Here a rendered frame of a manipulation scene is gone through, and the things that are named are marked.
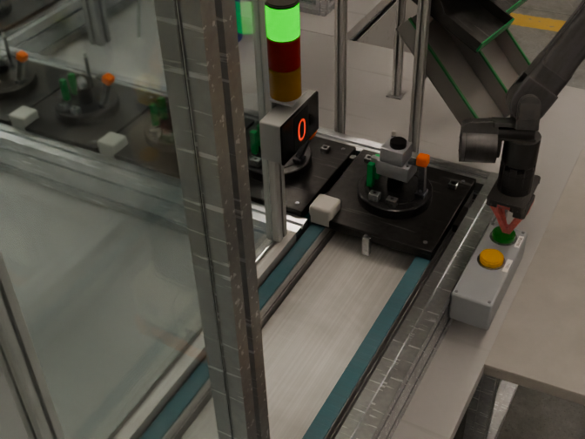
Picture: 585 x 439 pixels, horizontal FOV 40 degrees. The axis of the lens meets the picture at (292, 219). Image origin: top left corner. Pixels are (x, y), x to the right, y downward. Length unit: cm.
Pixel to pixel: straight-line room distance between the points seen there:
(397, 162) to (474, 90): 33
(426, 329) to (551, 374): 23
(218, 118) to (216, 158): 2
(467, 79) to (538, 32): 274
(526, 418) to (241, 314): 196
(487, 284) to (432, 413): 24
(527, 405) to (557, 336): 102
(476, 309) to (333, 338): 24
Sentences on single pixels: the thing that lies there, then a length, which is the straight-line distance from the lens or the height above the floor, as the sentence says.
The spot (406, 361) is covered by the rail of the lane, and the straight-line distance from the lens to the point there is 125.
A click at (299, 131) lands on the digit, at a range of 128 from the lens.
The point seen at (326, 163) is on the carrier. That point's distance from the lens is 161.
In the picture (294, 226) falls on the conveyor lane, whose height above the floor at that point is 96.
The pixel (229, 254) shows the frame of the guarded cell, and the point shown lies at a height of 158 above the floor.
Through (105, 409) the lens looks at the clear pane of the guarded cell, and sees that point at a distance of 46.
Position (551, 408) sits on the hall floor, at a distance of 248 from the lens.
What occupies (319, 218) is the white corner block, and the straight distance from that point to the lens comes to 147.
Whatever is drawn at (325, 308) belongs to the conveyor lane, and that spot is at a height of 92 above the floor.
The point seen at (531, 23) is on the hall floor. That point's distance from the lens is 452.
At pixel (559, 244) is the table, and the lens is 165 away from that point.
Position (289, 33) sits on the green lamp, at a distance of 119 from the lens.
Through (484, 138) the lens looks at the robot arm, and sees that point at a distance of 133.
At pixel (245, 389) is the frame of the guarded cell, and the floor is 145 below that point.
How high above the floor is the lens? 189
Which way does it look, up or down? 39 degrees down
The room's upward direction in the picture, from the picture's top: 2 degrees counter-clockwise
